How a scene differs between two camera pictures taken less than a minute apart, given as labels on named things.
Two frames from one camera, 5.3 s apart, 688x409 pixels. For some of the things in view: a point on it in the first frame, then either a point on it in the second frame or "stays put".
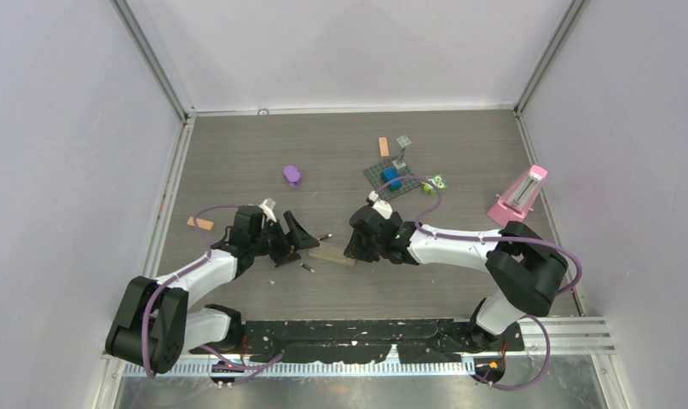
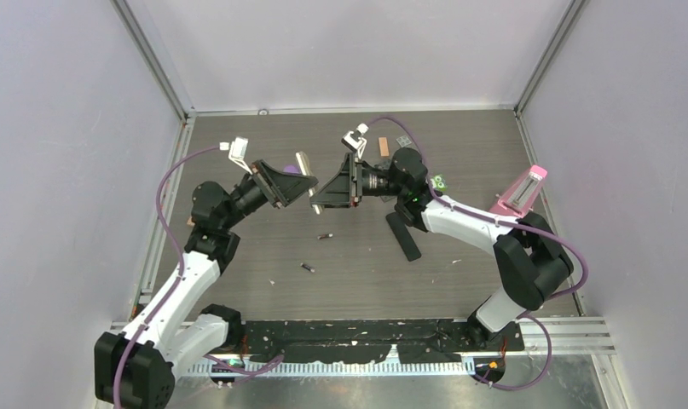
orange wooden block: [384, 146] stays put
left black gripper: [280, 256] → [280, 188]
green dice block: [438, 181] stays put
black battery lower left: [307, 267] stays put
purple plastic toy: [292, 175] stays put
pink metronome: [519, 198] stays put
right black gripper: [355, 250] → [346, 189]
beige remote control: [333, 251] → [306, 169]
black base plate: [363, 340] stays put
